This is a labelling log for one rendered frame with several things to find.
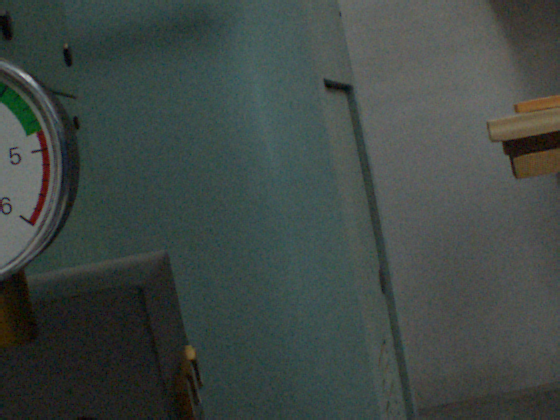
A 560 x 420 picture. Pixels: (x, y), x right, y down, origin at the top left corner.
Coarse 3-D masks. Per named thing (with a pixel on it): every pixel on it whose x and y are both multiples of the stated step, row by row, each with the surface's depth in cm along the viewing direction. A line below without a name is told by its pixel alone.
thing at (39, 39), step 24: (0, 0) 67; (24, 0) 76; (48, 0) 86; (0, 24) 66; (24, 24) 74; (48, 24) 84; (0, 48) 65; (24, 48) 72; (48, 48) 82; (48, 72) 81; (72, 72) 93; (72, 96) 92
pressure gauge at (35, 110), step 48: (0, 96) 32; (48, 96) 33; (0, 144) 32; (48, 144) 32; (0, 192) 32; (48, 192) 32; (0, 240) 32; (48, 240) 32; (0, 288) 34; (0, 336) 34
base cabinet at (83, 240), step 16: (80, 112) 94; (80, 128) 92; (80, 144) 90; (80, 160) 89; (80, 176) 87; (80, 192) 86; (96, 192) 95; (80, 208) 84; (96, 208) 93; (80, 224) 83; (96, 224) 91; (64, 240) 75; (80, 240) 81; (96, 240) 89; (48, 256) 68; (64, 256) 73; (80, 256) 80; (96, 256) 88; (32, 272) 62
